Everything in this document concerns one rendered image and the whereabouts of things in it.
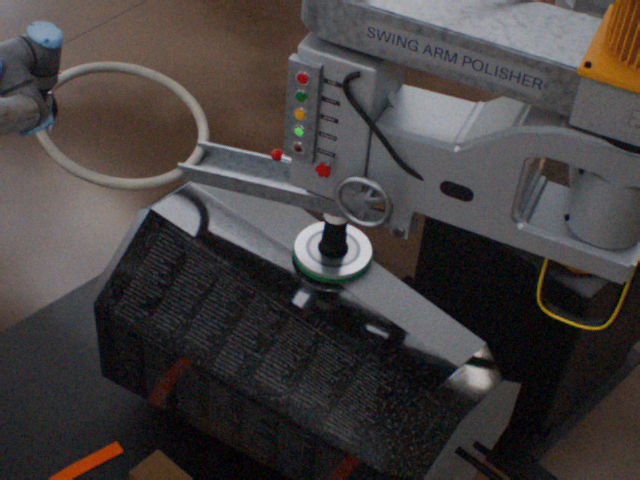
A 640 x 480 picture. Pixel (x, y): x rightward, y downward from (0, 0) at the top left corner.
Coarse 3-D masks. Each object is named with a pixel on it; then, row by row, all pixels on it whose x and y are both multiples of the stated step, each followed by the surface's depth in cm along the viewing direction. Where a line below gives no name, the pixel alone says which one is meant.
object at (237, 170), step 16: (208, 144) 294; (208, 160) 296; (224, 160) 295; (240, 160) 292; (256, 160) 290; (272, 160) 287; (192, 176) 288; (208, 176) 285; (224, 176) 283; (240, 176) 281; (256, 176) 288; (272, 176) 288; (288, 176) 288; (240, 192) 284; (256, 192) 281; (272, 192) 279; (288, 192) 276; (304, 192) 275; (304, 208) 277; (320, 208) 275; (336, 208) 272; (352, 208) 270; (384, 224) 269; (416, 224) 265
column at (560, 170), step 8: (544, 160) 308; (552, 160) 307; (544, 168) 309; (552, 168) 309; (560, 168) 308; (568, 168) 307; (552, 176) 311; (560, 176) 310; (568, 176) 309; (560, 184) 312; (568, 184) 311
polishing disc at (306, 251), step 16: (320, 224) 298; (304, 240) 292; (320, 240) 293; (352, 240) 294; (304, 256) 288; (320, 256) 288; (352, 256) 289; (368, 256) 290; (320, 272) 284; (336, 272) 284; (352, 272) 285
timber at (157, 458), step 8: (152, 456) 321; (160, 456) 321; (144, 464) 319; (152, 464) 319; (160, 464) 319; (168, 464) 320; (176, 464) 320; (136, 472) 317; (144, 472) 317; (152, 472) 317; (160, 472) 317; (168, 472) 318; (176, 472) 318; (184, 472) 318
